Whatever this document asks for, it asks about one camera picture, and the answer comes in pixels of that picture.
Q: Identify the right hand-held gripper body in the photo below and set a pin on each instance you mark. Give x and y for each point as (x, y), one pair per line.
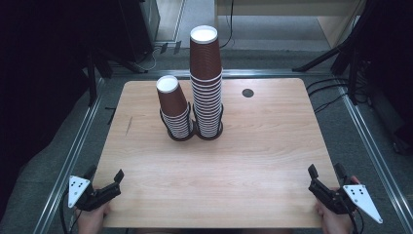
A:
(362, 198)

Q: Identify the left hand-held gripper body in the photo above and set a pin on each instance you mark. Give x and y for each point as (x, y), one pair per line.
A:
(78, 190)

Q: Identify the short stack of brown cups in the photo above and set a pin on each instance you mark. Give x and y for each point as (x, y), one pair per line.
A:
(171, 100)

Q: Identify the tall stack of brown cups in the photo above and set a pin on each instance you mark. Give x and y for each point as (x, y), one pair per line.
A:
(206, 65)

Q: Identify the person's left hand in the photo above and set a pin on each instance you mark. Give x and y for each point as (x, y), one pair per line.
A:
(92, 221)

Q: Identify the person's right hand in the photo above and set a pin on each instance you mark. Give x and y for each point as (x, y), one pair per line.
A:
(336, 224)

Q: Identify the black metal stand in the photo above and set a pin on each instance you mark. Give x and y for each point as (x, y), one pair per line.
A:
(92, 78)

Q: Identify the black round table grommet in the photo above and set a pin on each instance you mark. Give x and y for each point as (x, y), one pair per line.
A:
(247, 93)

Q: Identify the black tripod stand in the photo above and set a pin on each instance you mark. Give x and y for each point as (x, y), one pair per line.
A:
(344, 45)

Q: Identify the light wooden furniture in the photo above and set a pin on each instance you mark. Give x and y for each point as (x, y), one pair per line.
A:
(334, 19)

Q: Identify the black cabinet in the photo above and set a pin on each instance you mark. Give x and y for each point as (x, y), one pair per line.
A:
(139, 26)

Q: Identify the aluminium frame rail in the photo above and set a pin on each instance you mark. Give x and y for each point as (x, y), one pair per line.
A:
(68, 165)
(373, 152)
(259, 73)

